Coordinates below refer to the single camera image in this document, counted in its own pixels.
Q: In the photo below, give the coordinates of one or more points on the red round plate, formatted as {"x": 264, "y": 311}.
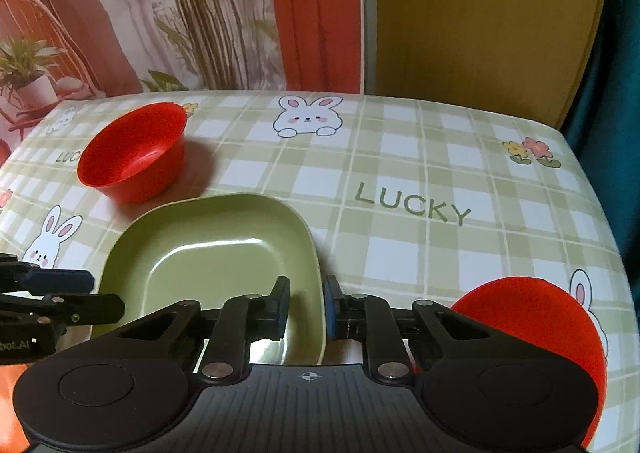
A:
{"x": 525, "y": 303}

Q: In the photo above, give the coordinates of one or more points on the red plastic bowl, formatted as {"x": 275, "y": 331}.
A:
{"x": 135, "y": 153}

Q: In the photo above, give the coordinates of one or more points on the green square plate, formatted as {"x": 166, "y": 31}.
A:
{"x": 210, "y": 243}

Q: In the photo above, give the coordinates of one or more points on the printed wall backdrop cloth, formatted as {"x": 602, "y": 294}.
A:
{"x": 175, "y": 8}

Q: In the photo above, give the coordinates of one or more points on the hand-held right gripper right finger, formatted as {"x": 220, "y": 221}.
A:
{"x": 333, "y": 315}

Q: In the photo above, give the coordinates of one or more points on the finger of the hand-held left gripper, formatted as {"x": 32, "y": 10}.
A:
{"x": 85, "y": 310}
{"x": 55, "y": 279}

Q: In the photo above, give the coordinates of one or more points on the orange object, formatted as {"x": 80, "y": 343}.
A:
{"x": 10, "y": 398}

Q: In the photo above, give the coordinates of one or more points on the yellow wooden board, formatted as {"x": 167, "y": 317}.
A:
{"x": 475, "y": 8}

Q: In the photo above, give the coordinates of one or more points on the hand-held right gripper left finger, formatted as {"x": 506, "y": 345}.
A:
{"x": 281, "y": 315}

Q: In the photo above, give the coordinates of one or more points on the green checked rabbit tablecloth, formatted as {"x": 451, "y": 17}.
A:
{"x": 425, "y": 158}

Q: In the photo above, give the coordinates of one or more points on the teal curtain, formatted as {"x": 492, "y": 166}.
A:
{"x": 610, "y": 83}

